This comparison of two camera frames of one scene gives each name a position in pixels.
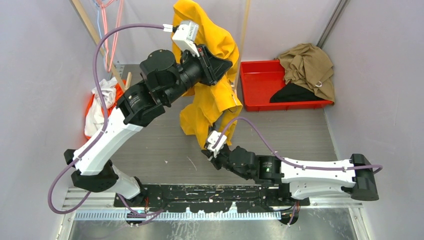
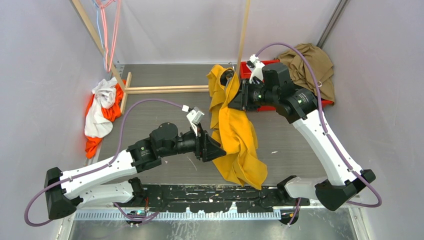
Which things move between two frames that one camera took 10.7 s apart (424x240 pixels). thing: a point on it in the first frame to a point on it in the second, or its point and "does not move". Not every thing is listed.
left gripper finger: x=217 y=67 to x=212 y=150
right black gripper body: x=222 y=160 to x=259 y=95
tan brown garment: x=305 y=64 does not move
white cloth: x=95 y=119 does not move
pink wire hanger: x=104 y=3 does not move
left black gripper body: x=195 y=69 to x=190 y=143
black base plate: x=213 y=198 does not move
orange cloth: x=120 y=86 does not move
